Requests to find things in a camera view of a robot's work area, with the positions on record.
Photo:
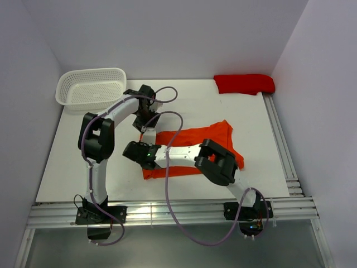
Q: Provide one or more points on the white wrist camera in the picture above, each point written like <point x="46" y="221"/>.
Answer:
<point x="155" y="105"/>
<point x="148" y="135"/>

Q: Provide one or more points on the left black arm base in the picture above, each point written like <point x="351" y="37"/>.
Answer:
<point x="99" y="226"/>

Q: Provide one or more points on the aluminium rail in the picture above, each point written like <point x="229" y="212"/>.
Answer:
<point x="63" y="215"/>
<point x="290" y="174"/>

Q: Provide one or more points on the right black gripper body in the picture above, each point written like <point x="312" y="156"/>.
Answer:
<point x="142" y="144"/>

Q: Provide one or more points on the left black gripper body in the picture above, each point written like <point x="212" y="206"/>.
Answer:
<point x="143" y="116"/>

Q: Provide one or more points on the aluminium right side rail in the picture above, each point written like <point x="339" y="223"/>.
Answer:
<point x="290" y="174"/>

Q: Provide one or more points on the orange t-shirt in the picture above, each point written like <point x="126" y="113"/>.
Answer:
<point x="220" y="132"/>

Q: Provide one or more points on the red rolled t-shirt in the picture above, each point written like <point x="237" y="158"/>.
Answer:
<point x="250" y="84"/>

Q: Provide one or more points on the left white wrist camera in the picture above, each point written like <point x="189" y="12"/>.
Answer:
<point x="155" y="105"/>

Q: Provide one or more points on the aluminium front rail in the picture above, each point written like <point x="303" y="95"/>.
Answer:
<point x="63" y="215"/>

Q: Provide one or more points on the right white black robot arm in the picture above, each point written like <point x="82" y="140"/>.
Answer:
<point x="212" y="160"/>

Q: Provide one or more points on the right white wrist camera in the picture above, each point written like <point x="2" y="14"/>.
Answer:
<point x="148" y="135"/>

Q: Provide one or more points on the white perforated plastic basket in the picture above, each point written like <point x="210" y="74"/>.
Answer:
<point x="90" y="89"/>

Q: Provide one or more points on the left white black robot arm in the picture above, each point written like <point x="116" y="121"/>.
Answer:
<point x="97" y="135"/>

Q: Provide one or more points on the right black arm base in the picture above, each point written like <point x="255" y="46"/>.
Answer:
<point x="250" y="218"/>

